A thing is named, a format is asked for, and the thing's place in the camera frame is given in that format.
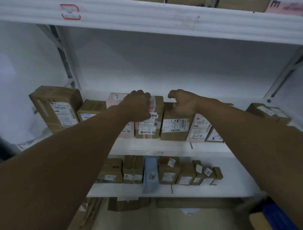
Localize person's left hand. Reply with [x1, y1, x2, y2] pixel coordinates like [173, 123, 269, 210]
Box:
[119, 89, 152, 122]

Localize person's right hand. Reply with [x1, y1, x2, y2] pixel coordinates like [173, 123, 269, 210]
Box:
[167, 89, 234, 117]

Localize red-taped parcel marked 1-2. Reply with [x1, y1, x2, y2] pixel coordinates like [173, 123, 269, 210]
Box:
[135, 95, 164, 139]

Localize pink box wrinkled label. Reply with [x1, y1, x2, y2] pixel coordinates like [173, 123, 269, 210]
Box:
[186, 113, 213, 143]

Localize brown parcel 1012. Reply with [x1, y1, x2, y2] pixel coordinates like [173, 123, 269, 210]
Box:
[160, 102, 192, 142]

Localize brown box labelled 2490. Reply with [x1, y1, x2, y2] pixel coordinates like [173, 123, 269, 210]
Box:
[205, 128, 224, 143]

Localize brown parcel white label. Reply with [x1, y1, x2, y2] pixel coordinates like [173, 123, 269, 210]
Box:
[122, 155, 144, 184]

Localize light blue box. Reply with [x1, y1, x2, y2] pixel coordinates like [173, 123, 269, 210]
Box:
[142, 157, 159, 193]

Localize green printed cardboard box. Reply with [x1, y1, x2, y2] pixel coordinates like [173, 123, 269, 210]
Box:
[96, 158, 123, 184]

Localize brown parcel marked 1-3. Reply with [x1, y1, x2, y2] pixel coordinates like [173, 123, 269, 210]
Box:
[175, 163, 196, 186]

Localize long brown box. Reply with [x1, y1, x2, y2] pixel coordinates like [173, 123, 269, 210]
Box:
[191, 160, 204, 186]

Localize bottom-shelf brown parcels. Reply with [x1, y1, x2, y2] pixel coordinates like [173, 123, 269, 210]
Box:
[158, 156, 181, 185]

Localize brown box labelled 4004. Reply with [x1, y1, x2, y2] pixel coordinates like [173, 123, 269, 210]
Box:
[200, 167, 215, 186]

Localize tape-wrapped brown parcel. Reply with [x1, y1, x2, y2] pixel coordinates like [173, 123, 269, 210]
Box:
[211, 166, 224, 185]

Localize white metal shelf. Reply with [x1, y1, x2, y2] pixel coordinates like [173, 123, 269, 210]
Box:
[0, 0, 303, 198]

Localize pink black lettered box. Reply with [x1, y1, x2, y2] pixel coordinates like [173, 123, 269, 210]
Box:
[264, 0, 303, 16]

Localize blue plastic crate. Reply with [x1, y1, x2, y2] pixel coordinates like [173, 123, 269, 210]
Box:
[263, 203, 301, 230]

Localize person's left forearm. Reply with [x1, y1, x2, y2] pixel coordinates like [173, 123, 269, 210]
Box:
[0, 104, 133, 230]

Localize person's right forearm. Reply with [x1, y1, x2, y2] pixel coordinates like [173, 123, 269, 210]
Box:
[201, 104, 303, 230]

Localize torn brown cardboard sheet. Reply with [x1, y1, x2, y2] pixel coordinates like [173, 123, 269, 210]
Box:
[108, 197, 151, 212]

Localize white paper shelf label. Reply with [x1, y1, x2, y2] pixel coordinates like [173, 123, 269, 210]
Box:
[0, 52, 52, 145]

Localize folded cardboard pad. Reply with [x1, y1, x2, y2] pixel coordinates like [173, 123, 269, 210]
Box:
[67, 198, 104, 230]

